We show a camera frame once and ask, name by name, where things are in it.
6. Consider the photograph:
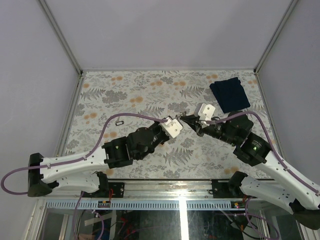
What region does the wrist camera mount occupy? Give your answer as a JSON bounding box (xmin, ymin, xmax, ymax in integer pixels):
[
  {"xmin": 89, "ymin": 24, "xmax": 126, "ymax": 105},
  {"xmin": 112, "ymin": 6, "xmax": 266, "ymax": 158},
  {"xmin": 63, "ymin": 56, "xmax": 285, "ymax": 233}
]
[
  {"xmin": 159, "ymin": 116, "xmax": 183, "ymax": 139},
  {"xmin": 194, "ymin": 103, "xmax": 216, "ymax": 128}
]

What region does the key with black white tag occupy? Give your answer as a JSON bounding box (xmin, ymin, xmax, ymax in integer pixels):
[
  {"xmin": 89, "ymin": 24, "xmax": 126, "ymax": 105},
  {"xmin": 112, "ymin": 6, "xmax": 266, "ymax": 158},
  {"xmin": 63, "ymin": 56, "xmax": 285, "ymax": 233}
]
[{"xmin": 115, "ymin": 120, "xmax": 125, "ymax": 126}]

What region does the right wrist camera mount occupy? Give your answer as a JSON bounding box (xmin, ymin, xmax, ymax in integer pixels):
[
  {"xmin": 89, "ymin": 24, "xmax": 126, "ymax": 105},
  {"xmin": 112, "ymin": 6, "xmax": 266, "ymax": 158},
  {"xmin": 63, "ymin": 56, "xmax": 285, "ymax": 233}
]
[{"xmin": 194, "ymin": 103, "xmax": 216, "ymax": 128}]

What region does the dark blue folded cloth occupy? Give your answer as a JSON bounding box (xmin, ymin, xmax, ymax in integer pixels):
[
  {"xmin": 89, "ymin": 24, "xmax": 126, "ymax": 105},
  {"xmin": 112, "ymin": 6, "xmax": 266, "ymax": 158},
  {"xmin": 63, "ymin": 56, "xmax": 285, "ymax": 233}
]
[{"xmin": 209, "ymin": 77, "xmax": 251, "ymax": 114}]

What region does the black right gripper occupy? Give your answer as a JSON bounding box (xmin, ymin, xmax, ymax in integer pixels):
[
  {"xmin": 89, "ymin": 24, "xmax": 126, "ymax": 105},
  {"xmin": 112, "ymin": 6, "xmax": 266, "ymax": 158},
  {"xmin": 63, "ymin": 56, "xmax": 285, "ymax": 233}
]
[{"xmin": 180, "ymin": 113, "xmax": 238, "ymax": 146}]

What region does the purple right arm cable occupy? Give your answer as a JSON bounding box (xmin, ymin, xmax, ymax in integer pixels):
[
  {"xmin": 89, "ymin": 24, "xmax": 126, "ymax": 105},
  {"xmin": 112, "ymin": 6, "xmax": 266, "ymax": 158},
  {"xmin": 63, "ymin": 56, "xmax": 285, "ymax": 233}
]
[{"xmin": 208, "ymin": 111, "xmax": 320, "ymax": 196}]

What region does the large metal keyring disc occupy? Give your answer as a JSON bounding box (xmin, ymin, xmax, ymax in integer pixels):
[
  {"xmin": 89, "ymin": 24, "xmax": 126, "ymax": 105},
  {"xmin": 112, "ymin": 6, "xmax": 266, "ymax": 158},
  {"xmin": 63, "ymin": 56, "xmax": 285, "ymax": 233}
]
[{"xmin": 175, "ymin": 111, "xmax": 187, "ymax": 121}]

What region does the metal base rail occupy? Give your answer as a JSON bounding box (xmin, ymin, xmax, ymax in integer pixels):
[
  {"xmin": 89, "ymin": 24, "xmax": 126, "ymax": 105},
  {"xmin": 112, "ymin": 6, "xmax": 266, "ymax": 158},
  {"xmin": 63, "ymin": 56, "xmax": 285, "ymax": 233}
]
[{"xmin": 37, "ymin": 178, "xmax": 241, "ymax": 200}]

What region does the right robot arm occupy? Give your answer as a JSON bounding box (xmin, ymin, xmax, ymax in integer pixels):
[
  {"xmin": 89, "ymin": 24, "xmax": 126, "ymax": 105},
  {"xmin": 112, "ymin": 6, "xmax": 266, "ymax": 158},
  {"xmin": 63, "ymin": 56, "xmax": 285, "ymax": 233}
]
[{"xmin": 180, "ymin": 111, "xmax": 320, "ymax": 230}]

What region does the white slotted cable duct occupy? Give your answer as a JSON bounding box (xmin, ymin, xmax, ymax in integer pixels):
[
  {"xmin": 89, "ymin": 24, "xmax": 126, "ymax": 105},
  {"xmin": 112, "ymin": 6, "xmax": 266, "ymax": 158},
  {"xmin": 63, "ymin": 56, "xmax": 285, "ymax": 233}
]
[{"xmin": 46, "ymin": 199, "xmax": 245, "ymax": 211}]

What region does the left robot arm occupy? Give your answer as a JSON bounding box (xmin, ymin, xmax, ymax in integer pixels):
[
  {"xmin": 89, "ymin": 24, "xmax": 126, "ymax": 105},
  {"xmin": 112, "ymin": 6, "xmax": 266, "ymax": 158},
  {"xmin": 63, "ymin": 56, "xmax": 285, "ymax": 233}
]
[{"xmin": 27, "ymin": 122, "xmax": 180, "ymax": 198}]

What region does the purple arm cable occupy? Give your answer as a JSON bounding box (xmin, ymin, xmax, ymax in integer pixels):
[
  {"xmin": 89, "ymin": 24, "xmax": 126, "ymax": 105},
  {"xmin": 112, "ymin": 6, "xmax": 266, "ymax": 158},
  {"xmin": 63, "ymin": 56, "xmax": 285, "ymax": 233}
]
[
  {"xmin": 1, "ymin": 113, "xmax": 170, "ymax": 196},
  {"xmin": 208, "ymin": 111, "xmax": 320, "ymax": 196}
]

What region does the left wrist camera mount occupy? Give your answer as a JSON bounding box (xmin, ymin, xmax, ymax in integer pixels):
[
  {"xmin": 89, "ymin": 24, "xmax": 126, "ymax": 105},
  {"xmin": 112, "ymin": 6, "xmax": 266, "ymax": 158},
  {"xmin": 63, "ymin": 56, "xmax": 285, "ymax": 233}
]
[{"xmin": 159, "ymin": 116, "xmax": 183, "ymax": 139}]

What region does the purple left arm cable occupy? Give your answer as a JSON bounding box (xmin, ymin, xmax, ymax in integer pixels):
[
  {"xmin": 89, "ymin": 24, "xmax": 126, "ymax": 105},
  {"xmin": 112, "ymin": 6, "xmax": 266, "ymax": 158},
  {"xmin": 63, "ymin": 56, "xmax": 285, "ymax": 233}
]
[{"xmin": 1, "ymin": 113, "xmax": 170, "ymax": 196}]

